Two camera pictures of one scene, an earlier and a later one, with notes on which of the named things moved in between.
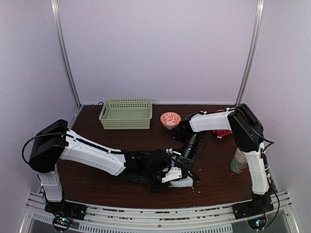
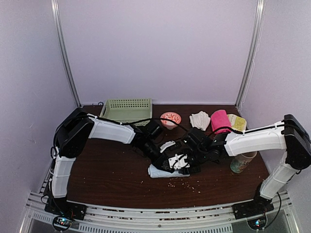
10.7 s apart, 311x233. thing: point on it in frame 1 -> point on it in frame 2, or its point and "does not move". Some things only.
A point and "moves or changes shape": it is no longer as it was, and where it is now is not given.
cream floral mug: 239,162 does not move
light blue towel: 187,181 moves or changes shape
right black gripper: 187,165 -> 195,171
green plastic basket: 126,114 does not move
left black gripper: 155,189 -> 160,162
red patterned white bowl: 170,119 does not move
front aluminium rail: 209,219 does not move
